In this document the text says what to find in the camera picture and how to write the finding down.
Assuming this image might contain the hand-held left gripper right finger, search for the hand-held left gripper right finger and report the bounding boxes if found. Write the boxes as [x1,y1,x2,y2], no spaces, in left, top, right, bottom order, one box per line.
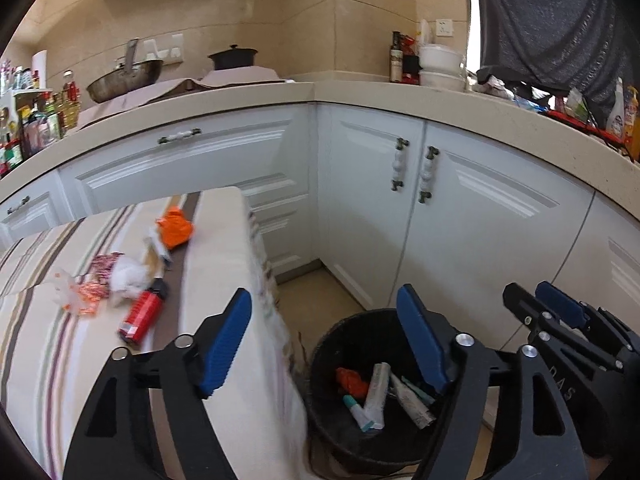
[396,284,589,480]

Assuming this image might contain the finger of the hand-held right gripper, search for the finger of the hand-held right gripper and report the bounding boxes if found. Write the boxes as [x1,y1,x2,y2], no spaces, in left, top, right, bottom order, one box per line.
[535,281,587,328]
[502,282,556,333]

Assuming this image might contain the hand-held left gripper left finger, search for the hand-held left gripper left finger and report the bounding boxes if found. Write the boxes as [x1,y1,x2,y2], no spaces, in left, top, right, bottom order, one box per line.
[62,287,253,480]

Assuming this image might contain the blue sachet packet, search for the blue sachet packet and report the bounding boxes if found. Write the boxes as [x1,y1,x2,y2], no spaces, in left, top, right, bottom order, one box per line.
[400,377,436,406]

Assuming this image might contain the long white tube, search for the long white tube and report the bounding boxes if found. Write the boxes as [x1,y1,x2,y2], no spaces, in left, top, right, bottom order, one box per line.
[390,372,436,430]

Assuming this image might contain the light blue white tube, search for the light blue white tube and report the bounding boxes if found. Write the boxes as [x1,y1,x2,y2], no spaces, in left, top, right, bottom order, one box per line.
[362,362,392,431]

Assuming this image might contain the black trash bin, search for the black trash bin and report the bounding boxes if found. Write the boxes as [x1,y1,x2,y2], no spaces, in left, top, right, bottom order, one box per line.
[302,308,501,467]

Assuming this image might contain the red plastic bag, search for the red plastic bag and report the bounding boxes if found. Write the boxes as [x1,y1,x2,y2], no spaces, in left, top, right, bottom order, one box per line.
[336,367,371,396]

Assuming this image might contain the red bottle with black cap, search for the red bottle with black cap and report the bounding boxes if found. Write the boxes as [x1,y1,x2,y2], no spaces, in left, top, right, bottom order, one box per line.
[118,277,169,346]

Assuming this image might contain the teal cap tube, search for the teal cap tube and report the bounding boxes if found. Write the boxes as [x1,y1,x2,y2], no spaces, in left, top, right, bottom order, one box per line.
[342,394,371,429]

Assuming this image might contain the white paper stick wrapper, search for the white paper stick wrapper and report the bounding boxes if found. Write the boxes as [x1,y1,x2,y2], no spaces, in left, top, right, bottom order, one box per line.
[142,227,174,267]

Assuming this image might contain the white tissue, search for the white tissue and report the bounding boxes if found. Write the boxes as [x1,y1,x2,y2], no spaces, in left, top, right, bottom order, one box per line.
[109,256,151,297]

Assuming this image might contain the orange plastic bag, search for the orange plastic bag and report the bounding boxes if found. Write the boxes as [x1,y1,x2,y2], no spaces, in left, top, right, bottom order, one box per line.
[155,208,195,250]

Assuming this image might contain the red white patterned wrapper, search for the red white patterned wrapper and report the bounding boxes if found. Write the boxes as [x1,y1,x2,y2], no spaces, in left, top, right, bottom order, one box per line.
[90,252,126,286]

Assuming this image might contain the clear plastic wrapper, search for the clear plastic wrapper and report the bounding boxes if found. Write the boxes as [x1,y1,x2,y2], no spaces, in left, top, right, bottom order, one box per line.
[55,270,109,317]

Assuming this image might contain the striped tablecloth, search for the striped tablecloth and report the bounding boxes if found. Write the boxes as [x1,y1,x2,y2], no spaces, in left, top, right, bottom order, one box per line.
[0,186,312,480]

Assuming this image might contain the white kitchen cabinets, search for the white kitchen cabinets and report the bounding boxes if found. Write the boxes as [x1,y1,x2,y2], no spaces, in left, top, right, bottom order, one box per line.
[0,102,640,341]

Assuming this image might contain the orange liquid bottle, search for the orange liquid bottle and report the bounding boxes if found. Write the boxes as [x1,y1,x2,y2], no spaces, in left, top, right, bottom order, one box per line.
[624,86,640,159]

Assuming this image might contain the white spray bottle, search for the white spray bottle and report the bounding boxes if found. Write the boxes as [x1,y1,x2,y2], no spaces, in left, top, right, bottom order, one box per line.
[606,77,626,139]

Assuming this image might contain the pile of plastic bags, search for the pile of plastic bags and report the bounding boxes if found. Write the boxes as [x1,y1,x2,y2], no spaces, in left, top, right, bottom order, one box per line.
[475,75,552,112]

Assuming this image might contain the white lidded container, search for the white lidded container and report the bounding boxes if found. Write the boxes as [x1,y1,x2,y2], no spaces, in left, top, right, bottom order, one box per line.
[419,44,464,74]
[419,71,469,92]

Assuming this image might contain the pink stove cover cloth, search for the pink stove cover cloth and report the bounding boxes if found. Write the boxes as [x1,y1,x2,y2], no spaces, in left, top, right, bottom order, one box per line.
[77,67,297,129]

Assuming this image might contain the red packet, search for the red packet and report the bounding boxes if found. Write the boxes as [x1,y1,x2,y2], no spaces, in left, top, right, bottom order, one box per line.
[400,34,421,85]

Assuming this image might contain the dark oil bottle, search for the dark oil bottle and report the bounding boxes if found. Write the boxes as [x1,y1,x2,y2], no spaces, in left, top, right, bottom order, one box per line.
[389,31,404,84]

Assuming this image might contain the steel wok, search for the steel wok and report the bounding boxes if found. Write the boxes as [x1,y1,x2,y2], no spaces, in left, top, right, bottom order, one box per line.
[86,38,165,104]

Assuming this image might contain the dark grey hanging cloth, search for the dark grey hanging cloth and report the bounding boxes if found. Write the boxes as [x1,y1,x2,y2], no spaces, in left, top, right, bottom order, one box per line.
[472,0,640,109]

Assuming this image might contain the black pot with lid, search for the black pot with lid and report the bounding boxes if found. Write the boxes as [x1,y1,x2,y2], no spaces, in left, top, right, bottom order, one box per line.
[207,45,259,71]

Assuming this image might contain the cluster of condiment bottles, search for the cluster of condiment bottles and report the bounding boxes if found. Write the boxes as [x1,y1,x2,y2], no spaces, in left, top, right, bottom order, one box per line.
[0,60,84,177]

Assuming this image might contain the white paper roll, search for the white paper roll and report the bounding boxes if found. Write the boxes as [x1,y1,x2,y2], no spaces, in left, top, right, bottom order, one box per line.
[32,50,49,92]

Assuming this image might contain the white cabinet door handle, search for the white cabinet door handle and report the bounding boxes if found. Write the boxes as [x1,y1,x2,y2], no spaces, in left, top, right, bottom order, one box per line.
[417,145,440,205]
[389,137,410,191]

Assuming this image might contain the long drawer handle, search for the long drawer handle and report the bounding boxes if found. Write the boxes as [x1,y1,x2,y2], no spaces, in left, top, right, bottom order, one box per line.
[157,128,203,145]

